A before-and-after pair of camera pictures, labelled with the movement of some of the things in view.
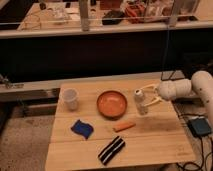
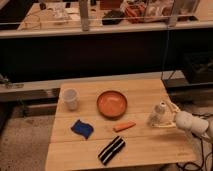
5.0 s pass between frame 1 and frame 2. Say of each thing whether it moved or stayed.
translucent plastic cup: stayed
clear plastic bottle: moved
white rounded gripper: moved
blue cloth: stayed
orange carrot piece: stayed
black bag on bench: stayed
